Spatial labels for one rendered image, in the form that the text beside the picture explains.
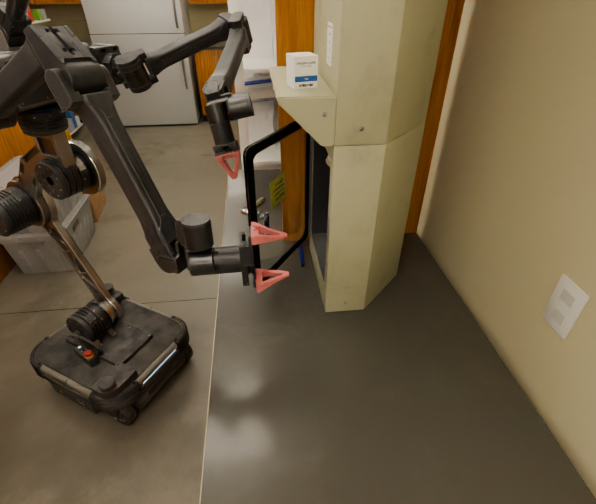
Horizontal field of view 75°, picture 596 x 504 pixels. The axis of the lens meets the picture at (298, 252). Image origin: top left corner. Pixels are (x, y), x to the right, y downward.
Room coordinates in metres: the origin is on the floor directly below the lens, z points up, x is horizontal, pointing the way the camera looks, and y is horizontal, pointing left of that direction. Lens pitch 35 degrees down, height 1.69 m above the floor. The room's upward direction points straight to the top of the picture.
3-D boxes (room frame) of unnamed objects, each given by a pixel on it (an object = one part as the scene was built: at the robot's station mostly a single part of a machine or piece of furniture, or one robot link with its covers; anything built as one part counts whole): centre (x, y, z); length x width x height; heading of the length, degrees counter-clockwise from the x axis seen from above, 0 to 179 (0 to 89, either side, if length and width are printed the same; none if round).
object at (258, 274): (0.66, 0.07, 1.17); 0.09 x 0.07 x 0.07; 96
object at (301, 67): (0.85, -0.01, 1.54); 0.05 x 0.05 x 0.06; 20
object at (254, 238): (0.67, 0.07, 1.24); 0.09 x 0.07 x 0.07; 96
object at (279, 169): (0.95, 0.04, 1.19); 0.30 x 0.01 x 0.40; 151
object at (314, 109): (0.93, 0.00, 1.46); 0.32 x 0.11 x 0.10; 6
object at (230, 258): (0.66, 0.14, 1.21); 0.07 x 0.07 x 0.10; 6
